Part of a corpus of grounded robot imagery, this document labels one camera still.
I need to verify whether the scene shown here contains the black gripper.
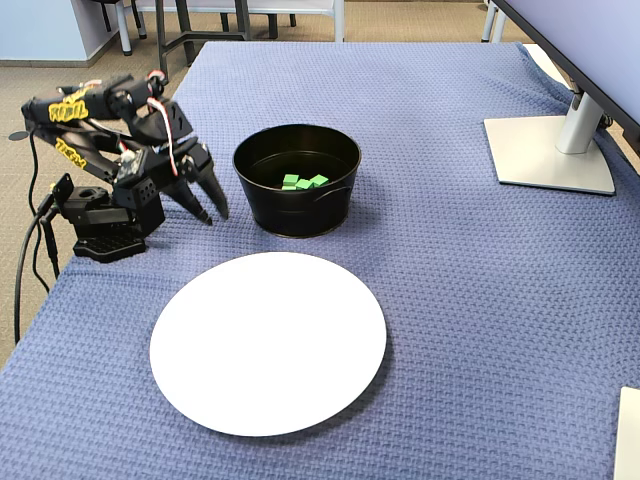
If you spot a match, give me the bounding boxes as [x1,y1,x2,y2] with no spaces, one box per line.
[141,136,231,227]

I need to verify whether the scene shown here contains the white round plate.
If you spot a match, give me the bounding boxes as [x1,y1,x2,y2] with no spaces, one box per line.
[148,251,389,438]

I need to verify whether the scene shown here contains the black metal bucket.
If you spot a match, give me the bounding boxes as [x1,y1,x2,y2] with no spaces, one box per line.
[231,123,363,239]

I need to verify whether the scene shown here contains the white furniture leg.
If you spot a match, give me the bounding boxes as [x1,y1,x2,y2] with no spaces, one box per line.
[115,0,134,56]

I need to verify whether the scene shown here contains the black chair legs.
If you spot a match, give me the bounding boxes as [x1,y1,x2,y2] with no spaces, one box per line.
[98,0,148,40]
[267,9,297,39]

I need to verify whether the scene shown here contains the blue woven cloth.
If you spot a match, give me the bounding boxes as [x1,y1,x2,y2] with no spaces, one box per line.
[0,39,640,480]

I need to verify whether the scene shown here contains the grey desk legs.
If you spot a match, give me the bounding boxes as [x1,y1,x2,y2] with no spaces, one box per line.
[479,0,510,44]

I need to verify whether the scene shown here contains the silver monitor stand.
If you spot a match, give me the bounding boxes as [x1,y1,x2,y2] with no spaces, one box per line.
[482,79,617,197]

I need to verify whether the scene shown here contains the monitor screen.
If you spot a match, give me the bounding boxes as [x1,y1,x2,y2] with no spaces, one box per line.
[492,0,640,177]

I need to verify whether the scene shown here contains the white flat object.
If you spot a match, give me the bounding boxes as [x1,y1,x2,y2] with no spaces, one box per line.
[613,385,640,480]

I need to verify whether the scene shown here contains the white red servo cable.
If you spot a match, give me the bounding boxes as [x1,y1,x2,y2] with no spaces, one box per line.
[146,97,180,177]
[74,69,169,94]

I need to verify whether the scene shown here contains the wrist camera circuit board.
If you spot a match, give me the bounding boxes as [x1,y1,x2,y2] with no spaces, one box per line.
[115,149,146,184]

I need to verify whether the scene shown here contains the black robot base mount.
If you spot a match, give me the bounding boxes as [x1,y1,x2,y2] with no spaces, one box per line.
[52,172,151,265]

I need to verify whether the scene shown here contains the black cable with plug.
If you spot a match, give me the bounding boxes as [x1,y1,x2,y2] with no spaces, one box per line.
[39,212,62,281]

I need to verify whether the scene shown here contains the thin black camera cable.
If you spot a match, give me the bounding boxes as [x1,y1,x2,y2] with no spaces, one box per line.
[27,117,126,216]

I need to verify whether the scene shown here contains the thick black cable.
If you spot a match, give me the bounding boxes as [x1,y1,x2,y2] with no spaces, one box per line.
[13,197,56,344]

